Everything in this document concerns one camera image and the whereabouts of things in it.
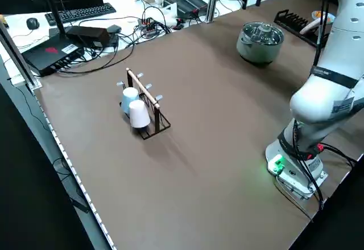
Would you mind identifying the glass pot lid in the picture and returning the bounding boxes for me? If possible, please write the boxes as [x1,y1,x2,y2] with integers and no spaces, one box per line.
[242,22,284,46]

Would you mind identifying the stainless steel pot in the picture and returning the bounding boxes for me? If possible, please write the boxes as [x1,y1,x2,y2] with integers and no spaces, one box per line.
[236,21,285,64]

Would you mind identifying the white plate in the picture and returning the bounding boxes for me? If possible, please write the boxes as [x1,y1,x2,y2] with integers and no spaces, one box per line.
[300,19,321,34]

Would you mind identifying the light blue plate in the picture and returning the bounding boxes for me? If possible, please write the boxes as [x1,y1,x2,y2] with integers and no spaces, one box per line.
[311,10,337,24]

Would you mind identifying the black dish rack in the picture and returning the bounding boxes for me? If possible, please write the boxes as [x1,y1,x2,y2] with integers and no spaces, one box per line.
[274,9,321,48]

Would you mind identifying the black finned device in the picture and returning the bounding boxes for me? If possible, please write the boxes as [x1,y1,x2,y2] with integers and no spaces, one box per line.
[163,0,209,18]

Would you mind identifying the grey usb hub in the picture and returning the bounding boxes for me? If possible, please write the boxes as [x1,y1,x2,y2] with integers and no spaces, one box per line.
[137,18,160,38]

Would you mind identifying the white desk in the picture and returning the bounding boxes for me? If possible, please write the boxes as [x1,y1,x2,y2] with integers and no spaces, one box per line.
[0,0,304,87]

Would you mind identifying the light blue cup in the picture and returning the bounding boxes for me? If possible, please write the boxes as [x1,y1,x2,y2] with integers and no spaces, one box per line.
[121,87,140,114]

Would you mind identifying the white cup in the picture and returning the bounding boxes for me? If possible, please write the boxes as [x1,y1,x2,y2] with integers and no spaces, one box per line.
[129,99,151,129]

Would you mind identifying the black keyboard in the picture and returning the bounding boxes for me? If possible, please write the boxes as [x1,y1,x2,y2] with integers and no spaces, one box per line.
[44,2,117,25]

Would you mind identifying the black power brick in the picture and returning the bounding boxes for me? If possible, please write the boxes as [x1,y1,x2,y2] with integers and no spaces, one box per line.
[65,26,111,48]

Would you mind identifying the black monitor stand pole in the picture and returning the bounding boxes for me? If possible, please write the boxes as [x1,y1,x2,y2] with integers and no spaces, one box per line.
[38,0,69,39]

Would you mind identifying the black computer box red logo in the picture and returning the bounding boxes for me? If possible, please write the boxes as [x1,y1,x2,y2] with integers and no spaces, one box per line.
[21,35,86,77]

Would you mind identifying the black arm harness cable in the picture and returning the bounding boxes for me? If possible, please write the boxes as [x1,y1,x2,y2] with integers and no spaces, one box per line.
[312,0,332,67]

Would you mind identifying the black wire cup rack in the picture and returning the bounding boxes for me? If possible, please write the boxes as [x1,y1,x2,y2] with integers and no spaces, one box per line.
[116,67,171,140]

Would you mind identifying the black desk cable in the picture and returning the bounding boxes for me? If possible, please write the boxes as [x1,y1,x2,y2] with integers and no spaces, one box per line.
[58,40,136,75]

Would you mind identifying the black arm base cable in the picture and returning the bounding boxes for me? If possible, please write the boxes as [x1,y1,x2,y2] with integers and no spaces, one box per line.
[274,143,358,224]

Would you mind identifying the aluminium frame post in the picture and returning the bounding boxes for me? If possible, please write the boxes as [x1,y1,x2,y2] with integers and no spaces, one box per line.
[0,21,43,91]

